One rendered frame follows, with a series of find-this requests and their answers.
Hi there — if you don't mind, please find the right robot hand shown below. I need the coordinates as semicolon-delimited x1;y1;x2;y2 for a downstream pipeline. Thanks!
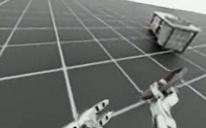
145;78;183;122

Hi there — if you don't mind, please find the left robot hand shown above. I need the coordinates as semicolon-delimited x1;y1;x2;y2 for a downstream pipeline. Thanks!
74;94;116;128

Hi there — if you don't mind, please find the grey cart with brown box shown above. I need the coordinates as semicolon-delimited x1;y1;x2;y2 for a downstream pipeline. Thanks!
145;10;204;57

